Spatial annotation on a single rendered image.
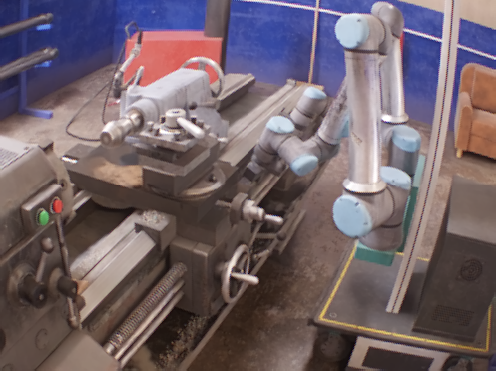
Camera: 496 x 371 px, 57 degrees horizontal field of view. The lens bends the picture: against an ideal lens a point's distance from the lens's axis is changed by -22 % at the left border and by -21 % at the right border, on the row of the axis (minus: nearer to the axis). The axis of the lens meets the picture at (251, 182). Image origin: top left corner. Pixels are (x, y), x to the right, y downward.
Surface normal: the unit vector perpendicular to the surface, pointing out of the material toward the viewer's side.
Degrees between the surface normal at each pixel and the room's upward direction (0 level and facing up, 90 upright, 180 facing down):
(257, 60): 90
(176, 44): 90
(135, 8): 90
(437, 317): 90
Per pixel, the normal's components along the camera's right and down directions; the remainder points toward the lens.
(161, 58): -0.02, 0.46
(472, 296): -0.38, 0.40
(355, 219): -0.72, 0.35
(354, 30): -0.72, 0.15
